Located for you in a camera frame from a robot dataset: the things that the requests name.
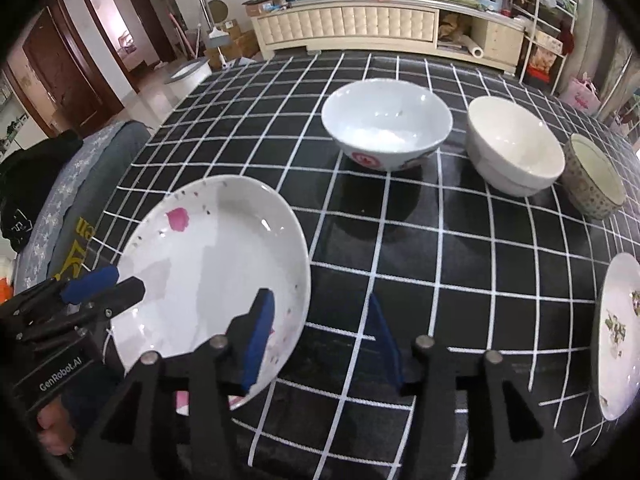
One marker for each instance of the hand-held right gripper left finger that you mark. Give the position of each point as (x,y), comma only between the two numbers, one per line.
(260,340)

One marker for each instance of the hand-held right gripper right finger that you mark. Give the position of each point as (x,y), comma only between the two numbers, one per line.
(387,350)

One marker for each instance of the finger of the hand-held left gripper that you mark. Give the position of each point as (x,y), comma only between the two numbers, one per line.
(125,294)
(92,280)

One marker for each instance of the white plate pink flowers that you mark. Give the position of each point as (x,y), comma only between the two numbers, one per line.
(210,260)

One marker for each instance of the white plate green floral print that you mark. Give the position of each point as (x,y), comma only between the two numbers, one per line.
(615,360)

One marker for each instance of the white bowl red pattern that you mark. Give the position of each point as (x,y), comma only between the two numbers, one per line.
(385,120)

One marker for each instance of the plain white bowl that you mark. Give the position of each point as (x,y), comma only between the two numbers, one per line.
(510,145)

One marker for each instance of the person's left hand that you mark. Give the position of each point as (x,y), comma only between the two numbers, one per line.
(52,425)

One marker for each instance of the blue-grey floral seat cover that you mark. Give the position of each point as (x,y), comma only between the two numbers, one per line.
(55,200)

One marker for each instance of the black white grid tablecloth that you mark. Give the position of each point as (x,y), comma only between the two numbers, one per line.
(450,270)

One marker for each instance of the dark cloth yellow print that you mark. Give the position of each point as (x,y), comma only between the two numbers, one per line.
(115,170)

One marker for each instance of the black garment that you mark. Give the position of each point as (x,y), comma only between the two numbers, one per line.
(30,185)

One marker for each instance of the brown wooden door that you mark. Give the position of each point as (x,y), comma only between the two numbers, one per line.
(65,70)

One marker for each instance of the white basin grey rim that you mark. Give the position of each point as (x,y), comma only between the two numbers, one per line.
(190,70)

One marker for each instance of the cardboard box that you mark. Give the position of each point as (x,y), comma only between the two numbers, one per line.
(240,45)

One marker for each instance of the white paper roll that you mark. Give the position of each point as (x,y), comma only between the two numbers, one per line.
(472,49)

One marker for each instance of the pink tote bag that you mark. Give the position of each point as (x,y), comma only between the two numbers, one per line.
(580,97)

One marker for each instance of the cream tufted TV cabinet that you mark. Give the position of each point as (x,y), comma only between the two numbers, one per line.
(350,25)

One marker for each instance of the white metal shelf rack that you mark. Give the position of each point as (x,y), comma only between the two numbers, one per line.
(538,15)

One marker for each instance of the round brown wall disc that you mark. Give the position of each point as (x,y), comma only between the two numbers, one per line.
(218,10)

